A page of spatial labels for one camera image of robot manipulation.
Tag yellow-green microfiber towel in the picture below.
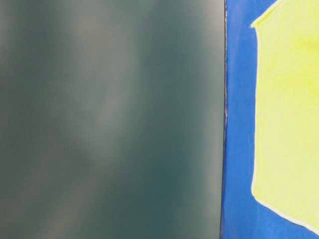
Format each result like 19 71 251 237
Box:
251 0 319 233

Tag blue table cloth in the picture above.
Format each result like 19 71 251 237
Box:
220 0 317 239

